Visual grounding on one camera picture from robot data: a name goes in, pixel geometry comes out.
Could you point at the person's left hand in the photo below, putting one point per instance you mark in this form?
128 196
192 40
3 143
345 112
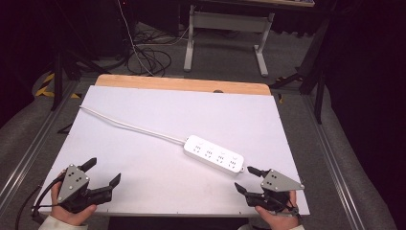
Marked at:
68 215

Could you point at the black metal stand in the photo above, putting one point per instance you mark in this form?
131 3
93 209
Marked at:
314 73
58 81

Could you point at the wooden desk top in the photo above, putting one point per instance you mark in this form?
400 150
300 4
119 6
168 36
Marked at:
282 2

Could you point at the white metal desk frame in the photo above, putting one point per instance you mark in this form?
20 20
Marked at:
228 21

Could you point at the white table board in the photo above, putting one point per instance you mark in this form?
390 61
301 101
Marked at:
153 179

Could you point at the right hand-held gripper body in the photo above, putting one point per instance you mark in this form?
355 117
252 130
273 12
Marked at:
277 183

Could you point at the aluminium floor rail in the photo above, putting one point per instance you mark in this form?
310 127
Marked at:
335 166
28 153

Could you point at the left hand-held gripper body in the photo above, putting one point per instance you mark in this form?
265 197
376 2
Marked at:
72 185

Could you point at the person's right hand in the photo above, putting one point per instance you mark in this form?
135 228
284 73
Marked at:
278 219

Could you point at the white power strip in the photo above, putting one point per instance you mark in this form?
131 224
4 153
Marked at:
213 154

